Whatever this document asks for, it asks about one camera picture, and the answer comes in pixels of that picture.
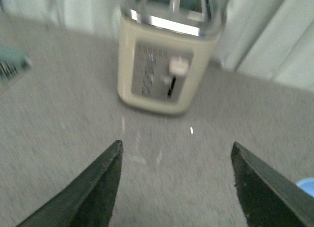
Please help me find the cream two-slot toaster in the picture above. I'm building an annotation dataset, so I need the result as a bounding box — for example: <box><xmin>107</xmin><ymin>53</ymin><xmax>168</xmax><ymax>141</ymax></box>
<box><xmin>117</xmin><ymin>0</ymin><xmax>222</xmax><ymax>114</ymax></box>

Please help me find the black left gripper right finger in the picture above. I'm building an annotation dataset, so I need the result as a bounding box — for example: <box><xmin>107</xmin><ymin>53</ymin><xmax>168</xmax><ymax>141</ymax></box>
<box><xmin>231</xmin><ymin>142</ymin><xmax>314</xmax><ymax>227</ymax></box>

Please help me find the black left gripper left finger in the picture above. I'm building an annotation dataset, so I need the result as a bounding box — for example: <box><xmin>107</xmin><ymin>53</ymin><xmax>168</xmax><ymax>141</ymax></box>
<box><xmin>19</xmin><ymin>140</ymin><xmax>123</xmax><ymax>227</ymax></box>

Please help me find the green sink drying rack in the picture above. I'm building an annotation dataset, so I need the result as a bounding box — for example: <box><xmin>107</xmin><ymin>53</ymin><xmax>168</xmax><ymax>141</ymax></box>
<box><xmin>0</xmin><ymin>45</ymin><xmax>32</xmax><ymax>83</ymax></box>

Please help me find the white curtain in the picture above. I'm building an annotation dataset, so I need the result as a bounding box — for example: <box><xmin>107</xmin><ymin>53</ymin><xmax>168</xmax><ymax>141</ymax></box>
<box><xmin>0</xmin><ymin>0</ymin><xmax>314</xmax><ymax>91</ymax></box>

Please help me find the blue bowl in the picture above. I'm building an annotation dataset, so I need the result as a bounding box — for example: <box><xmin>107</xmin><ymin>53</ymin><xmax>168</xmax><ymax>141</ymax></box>
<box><xmin>296</xmin><ymin>177</ymin><xmax>314</xmax><ymax>197</ymax></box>

